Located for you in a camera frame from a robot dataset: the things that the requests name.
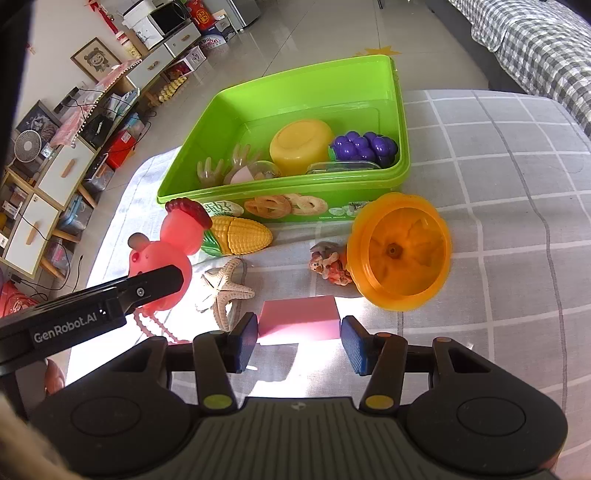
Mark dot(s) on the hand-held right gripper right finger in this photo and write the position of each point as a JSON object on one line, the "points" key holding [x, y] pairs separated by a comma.
{"points": [[355, 344]]}

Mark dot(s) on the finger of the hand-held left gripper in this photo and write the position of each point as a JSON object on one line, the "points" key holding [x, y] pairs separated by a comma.
{"points": [[147, 288]]}

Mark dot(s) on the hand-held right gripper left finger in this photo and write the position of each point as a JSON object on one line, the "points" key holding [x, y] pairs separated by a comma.
{"points": [[242, 344]]}

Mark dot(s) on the pink block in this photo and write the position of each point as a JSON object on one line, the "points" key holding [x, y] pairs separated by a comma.
{"points": [[300, 318]]}

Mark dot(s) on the pink pig toy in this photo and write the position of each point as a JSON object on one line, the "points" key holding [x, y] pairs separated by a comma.
{"points": [[178, 230]]}

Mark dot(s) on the small pink toy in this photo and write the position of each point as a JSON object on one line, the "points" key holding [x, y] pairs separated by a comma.
{"points": [[242, 176]]}

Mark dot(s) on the clear plastic case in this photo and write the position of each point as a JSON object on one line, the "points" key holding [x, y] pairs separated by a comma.
{"points": [[341, 167]]}

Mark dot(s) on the purple toy grapes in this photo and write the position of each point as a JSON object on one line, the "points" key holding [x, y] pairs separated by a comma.
{"points": [[364, 147]]}

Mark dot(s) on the yellow toy pot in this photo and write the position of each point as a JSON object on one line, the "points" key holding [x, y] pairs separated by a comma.
{"points": [[300, 147]]}

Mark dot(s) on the green plastic box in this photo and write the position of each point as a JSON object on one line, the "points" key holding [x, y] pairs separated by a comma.
{"points": [[300, 78]]}

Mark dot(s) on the red bag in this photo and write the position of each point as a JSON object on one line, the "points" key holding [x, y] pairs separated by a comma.
{"points": [[16, 300]]}

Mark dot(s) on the beige starfish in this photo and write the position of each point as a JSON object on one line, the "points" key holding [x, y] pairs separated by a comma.
{"points": [[221, 286]]}

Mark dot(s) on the brown white figurine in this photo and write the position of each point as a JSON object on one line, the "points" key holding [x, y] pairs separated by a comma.
{"points": [[330, 267]]}

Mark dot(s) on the blue storage bin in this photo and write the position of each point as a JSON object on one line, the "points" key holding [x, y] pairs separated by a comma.
{"points": [[76, 214]]}

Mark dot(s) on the toy corn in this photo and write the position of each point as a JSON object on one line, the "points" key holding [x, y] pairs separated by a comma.
{"points": [[244, 235]]}

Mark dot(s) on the beige fuzzy cloth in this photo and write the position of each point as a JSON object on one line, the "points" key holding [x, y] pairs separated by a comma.
{"points": [[27, 443]]}

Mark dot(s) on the red storage box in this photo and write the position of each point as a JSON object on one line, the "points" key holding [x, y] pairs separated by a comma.
{"points": [[122, 150]]}

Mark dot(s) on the white wooden tv cabinet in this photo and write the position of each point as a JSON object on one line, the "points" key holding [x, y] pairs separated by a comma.
{"points": [[60, 168]]}

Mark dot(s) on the white desk fan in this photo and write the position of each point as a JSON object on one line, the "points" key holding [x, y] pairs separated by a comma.
{"points": [[28, 147]]}

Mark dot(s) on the pink lace cloth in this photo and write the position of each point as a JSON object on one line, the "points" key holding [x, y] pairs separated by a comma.
{"points": [[87, 108]]}

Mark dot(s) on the dark framed picture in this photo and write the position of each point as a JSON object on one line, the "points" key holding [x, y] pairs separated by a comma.
{"points": [[38, 122]]}

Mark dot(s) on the row of yellow toy ducks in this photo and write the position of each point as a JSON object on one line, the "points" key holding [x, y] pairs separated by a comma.
{"points": [[171, 87]]}

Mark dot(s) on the grey checked tablecloth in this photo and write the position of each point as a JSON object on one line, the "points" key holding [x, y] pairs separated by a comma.
{"points": [[485, 184]]}

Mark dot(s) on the framed cartoon picture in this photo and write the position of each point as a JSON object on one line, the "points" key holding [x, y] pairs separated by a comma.
{"points": [[96, 60]]}

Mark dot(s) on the white pink carton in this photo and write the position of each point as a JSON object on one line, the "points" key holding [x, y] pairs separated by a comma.
{"points": [[194, 56]]}

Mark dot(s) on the black microwave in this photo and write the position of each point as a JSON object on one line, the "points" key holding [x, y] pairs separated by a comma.
{"points": [[171, 17]]}

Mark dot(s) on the red hanging decoration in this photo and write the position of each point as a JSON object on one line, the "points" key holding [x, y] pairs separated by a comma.
{"points": [[104, 14]]}

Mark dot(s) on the red gift box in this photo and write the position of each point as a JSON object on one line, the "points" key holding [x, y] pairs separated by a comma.
{"points": [[204, 14]]}

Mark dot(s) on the silver fridge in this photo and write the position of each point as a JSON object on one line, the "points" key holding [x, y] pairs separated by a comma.
{"points": [[244, 11]]}

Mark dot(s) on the yellow star floor sticker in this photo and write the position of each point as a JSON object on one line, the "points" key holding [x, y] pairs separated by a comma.
{"points": [[382, 50]]}

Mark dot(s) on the dark grey sofa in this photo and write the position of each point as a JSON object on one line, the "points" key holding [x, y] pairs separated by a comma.
{"points": [[466, 50]]}

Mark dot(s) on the grey white checked blanket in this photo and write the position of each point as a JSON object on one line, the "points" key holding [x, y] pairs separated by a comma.
{"points": [[531, 46]]}

